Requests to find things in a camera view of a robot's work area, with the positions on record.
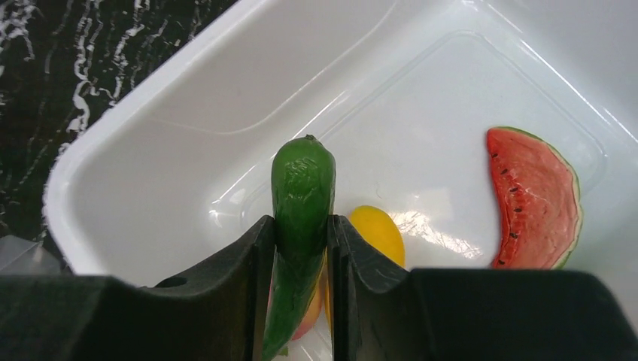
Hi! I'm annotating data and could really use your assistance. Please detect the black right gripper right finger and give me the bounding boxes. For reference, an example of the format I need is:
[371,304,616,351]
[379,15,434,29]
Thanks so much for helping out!
[327,216,637,360]

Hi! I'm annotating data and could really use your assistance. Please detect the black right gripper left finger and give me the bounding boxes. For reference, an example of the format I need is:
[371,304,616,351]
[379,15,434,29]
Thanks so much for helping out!
[1,216,274,360]

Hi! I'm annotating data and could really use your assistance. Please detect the toy peach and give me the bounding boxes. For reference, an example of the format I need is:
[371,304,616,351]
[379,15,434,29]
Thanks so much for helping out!
[292,281,325,341]

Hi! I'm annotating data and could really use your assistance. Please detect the yellow toy mango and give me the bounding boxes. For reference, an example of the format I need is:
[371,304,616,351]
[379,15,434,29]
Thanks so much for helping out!
[324,205,406,330]

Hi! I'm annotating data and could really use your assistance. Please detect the green toy cucumber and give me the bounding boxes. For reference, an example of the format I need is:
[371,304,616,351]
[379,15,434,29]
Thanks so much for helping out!
[261,135,336,360]

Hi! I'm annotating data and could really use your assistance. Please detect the white plastic bin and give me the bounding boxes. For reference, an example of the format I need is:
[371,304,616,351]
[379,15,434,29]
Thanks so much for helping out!
[42,0,638,361]

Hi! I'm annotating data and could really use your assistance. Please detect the clear zip top bag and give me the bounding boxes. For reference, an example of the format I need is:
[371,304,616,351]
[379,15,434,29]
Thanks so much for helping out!
[1,235,62,275]

